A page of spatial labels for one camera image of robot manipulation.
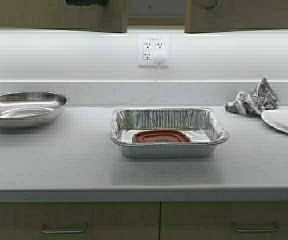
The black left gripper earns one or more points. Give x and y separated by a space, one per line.
87 2

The cabinet door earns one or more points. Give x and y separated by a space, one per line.
57 14
235 15

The aluminium foil tray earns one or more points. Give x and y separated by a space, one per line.
199 124

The white plug adapter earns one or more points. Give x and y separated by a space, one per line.
159 58

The stainless steel bowl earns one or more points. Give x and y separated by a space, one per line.
30 109

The red plastic lid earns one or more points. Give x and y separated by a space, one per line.
160 136

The grey patterned cloth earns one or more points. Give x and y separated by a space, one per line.
252 104

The lower left wooden drawer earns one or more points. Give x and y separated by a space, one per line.
106 220

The wooden drawer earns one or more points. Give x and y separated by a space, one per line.
212 220
106 220

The lower right wooden drawer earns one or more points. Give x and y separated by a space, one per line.
212 220

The white paper plate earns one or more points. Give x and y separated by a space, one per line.
276 118

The white wall outlet plate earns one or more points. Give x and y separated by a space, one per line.
148 45

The right upper door handle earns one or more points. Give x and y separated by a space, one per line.
213 5

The left drawer metal handle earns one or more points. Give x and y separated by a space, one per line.
64 231

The drawer metal handle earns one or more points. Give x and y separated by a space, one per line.
64 231
249 230

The right drawer metal handle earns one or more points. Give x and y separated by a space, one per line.
249 230

